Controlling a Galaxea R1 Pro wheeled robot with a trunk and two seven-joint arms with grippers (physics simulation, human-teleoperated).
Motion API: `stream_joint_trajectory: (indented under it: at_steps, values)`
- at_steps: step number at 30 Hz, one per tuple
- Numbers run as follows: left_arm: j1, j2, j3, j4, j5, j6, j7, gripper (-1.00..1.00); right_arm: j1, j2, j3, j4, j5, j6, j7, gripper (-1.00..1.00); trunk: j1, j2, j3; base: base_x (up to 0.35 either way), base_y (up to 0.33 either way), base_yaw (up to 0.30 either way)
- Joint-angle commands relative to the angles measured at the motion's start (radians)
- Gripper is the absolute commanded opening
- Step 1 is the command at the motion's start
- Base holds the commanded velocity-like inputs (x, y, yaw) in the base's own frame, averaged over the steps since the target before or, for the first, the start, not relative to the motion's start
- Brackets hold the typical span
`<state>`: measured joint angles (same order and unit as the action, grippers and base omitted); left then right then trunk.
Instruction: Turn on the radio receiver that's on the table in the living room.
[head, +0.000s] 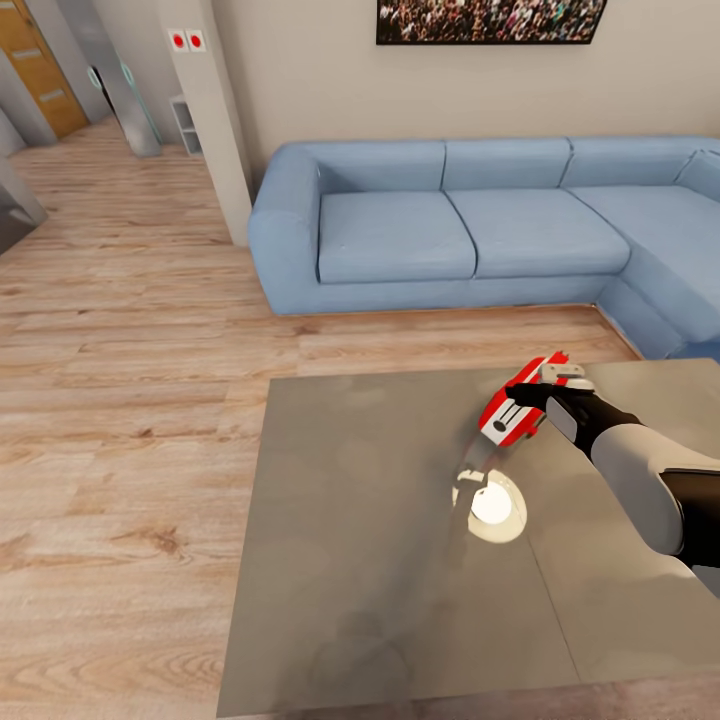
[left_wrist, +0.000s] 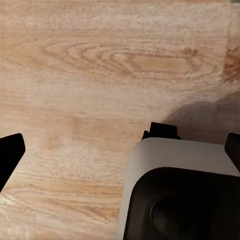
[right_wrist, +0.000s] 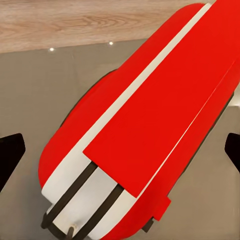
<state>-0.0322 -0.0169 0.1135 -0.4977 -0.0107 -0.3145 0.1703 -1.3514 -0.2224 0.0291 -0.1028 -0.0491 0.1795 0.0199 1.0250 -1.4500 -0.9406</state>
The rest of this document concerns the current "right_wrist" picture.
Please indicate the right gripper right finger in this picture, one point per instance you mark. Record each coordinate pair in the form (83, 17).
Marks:
(232, 148)

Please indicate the coffee table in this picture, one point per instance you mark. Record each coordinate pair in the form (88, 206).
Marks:
(38, 88)

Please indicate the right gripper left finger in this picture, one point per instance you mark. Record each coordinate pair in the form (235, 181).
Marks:
(12, 149)

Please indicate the radio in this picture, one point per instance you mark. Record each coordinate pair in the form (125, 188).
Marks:
(110, 167)

